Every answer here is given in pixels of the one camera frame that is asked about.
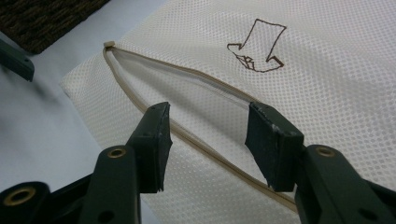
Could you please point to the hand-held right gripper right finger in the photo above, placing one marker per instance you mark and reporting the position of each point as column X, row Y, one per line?
column 274, row 146

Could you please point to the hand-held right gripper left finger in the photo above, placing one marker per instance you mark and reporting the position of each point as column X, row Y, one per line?
column 149, row 149

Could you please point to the brown wicker basket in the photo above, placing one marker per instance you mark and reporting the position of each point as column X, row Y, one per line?
column 40, row 21

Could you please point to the white mesh laundry bag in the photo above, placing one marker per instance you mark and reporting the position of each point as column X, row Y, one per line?
column 311, row 109

